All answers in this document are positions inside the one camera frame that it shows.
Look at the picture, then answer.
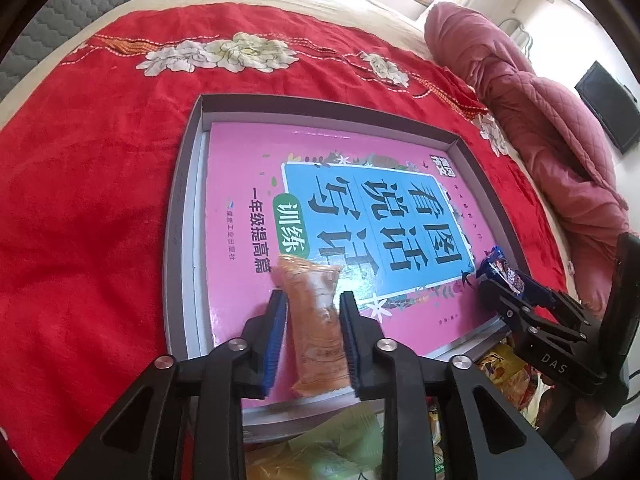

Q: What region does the blue oreo cookie packet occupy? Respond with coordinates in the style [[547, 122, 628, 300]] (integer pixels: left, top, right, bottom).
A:
[[475, 246, 525, 298]]

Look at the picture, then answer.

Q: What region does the orange bread cake packet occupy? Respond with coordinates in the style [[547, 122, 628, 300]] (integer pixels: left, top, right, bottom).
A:
[[274, 255, 349, 396]]

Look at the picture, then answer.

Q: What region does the yellow snack packet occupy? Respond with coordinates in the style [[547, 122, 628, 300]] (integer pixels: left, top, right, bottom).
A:
[[477, 342, 532, 411]]

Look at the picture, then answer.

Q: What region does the green pastry packet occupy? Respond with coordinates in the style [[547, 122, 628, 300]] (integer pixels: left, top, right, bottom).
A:
[[244, 404, 386, 480]]

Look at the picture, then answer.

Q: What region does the pink and blue book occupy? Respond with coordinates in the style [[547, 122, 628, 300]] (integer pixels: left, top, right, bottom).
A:
[[204, 122, 495, 354]]

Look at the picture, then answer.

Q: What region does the grey cardboard box tray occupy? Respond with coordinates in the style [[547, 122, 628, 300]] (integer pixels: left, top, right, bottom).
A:
[[162, 92, 533, 443]]

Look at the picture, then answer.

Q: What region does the pink quilted comforter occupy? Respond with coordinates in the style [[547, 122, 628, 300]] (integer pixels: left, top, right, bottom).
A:
[[424, 2, 630, 316]]

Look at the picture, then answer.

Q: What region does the black television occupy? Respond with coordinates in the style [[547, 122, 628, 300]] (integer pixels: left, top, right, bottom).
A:
[[575, 61, 640, 154]]

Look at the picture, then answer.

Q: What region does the red floral blanket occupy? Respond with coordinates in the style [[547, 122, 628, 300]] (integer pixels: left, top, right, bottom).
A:
[[1, 2, 566, 479]]

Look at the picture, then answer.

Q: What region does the grey quilted headboard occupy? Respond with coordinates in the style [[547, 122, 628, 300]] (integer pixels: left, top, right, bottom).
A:
[[1, 0, 129, 96]]

